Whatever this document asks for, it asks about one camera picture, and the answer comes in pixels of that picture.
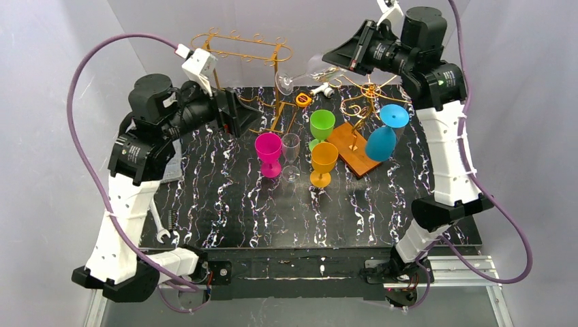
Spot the clear wine glass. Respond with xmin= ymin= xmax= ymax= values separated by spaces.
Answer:
xmin=275 ymin=53 xmax=346 ymax=95
xmin=282 ymin=133 xmax=301 ymax=183

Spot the blue plastic wine glass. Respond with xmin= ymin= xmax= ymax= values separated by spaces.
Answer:
xmin=365 ymin=104 xmax=410 ymax=162

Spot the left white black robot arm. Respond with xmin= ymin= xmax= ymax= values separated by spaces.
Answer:
xmin=72 ymin=74 xmax=262 ymax=302

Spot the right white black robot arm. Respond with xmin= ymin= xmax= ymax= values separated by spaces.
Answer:
xmin=322 ymin=6 xmax=492 ymax=267

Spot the gold rectangular hanging rack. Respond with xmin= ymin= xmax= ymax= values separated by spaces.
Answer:
xmin=190 ymin=27 xmax=295 ymax=134

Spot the magenta plastic wine glass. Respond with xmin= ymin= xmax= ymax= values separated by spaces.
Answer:
xmin=254 ymin=132 xmax=282 ymax=178

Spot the green plastic wine glass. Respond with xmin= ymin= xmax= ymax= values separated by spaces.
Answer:
xmin=309 ymin=109 xmax=335 ymax=151

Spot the orange plastic wine glass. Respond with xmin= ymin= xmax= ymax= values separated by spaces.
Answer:
xmin=310 ymin=142 xmax=339 ymax=188

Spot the white pipe fitting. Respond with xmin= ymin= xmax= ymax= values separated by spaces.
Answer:
xmin=309 ymin=82 xmax=335 ymax=99

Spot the yellow tape measure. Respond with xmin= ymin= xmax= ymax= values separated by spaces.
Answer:
xmin=294 ymin=93 xmax=313 ymax=108

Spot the clear plastic screw box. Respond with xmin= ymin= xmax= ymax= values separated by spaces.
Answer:
xmin=161 ymin=140 xmax=183 ymax=183

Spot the black bit strip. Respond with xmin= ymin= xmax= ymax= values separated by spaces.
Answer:
xmin=167 ymin=210 xmax=178 ymax=230

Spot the silver wrench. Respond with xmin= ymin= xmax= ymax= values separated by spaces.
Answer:
xmin=149 ymin=200 xmax=170 ymax=244

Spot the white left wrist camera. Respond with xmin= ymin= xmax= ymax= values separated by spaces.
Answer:
xmin=174 ymin=44 xmax=217 ymax=97

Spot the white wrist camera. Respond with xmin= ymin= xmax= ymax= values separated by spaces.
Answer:
xmin=174 ymin=44 xmax=217 ymax=97
xmin=377 ymin=0 xmax=404 ymax=27

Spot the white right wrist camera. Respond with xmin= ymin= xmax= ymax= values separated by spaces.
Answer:
xmin=377 ymin=0 xmax=404 ymax=27

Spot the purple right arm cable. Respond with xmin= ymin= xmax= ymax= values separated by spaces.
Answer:
xmin=406 ymin=0 xmax=534 ymax=310

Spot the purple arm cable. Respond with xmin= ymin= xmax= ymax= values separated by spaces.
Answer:
xmin=406 ymin=0 xmax=534 ymax=310
xmin=66 ymin=32 xmax=204 ymax=315

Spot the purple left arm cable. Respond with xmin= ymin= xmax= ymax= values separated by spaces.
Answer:
xmin=66 ymin=32 xmax=204 ymax=315

